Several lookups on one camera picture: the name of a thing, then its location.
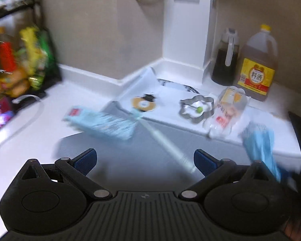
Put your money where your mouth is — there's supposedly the white plastic straw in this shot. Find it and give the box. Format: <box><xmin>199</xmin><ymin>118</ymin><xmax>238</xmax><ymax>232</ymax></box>
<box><xmin>130</xmin><ymin>108</ymin><xmax>195</xmax><ymax>174</ymax></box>

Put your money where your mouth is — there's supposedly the metal flower cookie cutter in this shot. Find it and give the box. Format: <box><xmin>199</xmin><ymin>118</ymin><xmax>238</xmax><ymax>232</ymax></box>
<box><xmin>179</xmin><ymin>95</ymin><xmax>214</xmax><ymax>124</ymax></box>

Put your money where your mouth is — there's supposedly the white paper sheet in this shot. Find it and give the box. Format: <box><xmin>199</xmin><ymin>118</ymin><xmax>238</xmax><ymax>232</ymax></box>
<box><xmin>115</xmin><ymin>68</ymin><xmax>301</xmax><ymax>158</ymax></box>

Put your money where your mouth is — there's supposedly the light blue carton box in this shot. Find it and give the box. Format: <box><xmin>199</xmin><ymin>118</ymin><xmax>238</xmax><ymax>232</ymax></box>
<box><xmin>63</xmin><ymin>106</ymin><xmax>136</xmax><ymax>140</ymax></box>

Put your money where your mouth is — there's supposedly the grey dish mat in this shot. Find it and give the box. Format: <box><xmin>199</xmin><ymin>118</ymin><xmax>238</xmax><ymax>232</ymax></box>
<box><xmin>54</xmin><ymin>122</ymin><xmax>250</xmax><ymax>193</ymax></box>

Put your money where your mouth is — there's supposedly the orange white food wrapper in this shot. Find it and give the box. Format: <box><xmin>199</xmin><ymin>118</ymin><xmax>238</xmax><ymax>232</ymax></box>
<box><xmin>203</xmin><ymin>86</ymin><xmax>251</xmax><ymax>138</ymax></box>

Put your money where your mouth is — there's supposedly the round orange black sticker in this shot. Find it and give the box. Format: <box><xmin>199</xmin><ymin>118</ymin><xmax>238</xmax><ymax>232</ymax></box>
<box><xmin>131</xmin><ymin>94</ymin><xmax>157</xmax><ymax>112</ymax></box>

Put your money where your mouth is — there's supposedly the dark soy sauce bottle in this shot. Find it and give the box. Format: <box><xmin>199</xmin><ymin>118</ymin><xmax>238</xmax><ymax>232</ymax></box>
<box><xmin>212</xmin><ymin>28</ymin><xmax>239</xmax><ymax>86</ymax></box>

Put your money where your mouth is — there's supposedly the cooking wine jug yellow label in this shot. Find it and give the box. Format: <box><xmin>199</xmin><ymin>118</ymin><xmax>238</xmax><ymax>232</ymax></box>
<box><xmin>233</xmin><ymin>24</ymin><xmax>278</xmax><ymax>102</ymax></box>

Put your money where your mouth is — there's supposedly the yellow green snack bag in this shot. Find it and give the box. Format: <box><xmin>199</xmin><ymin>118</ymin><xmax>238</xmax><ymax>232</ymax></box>
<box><xmin>18</xmin><ymin>26</ymin><xmax>60</xmax><ymax>90</ymax></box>

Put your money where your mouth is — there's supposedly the white charging cable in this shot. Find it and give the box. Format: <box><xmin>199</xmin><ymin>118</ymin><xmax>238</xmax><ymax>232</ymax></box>
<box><xmin>0</xmin><ymin>94</ymin><xmax>45</xmax><ymax>153</ymax></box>

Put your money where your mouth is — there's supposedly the black wire spice rack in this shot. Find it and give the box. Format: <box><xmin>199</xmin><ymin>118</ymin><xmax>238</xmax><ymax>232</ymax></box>
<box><xmin>0</xmin><ymin>0</ymin><xmax>62</xmax><ymax>99</ymax></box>

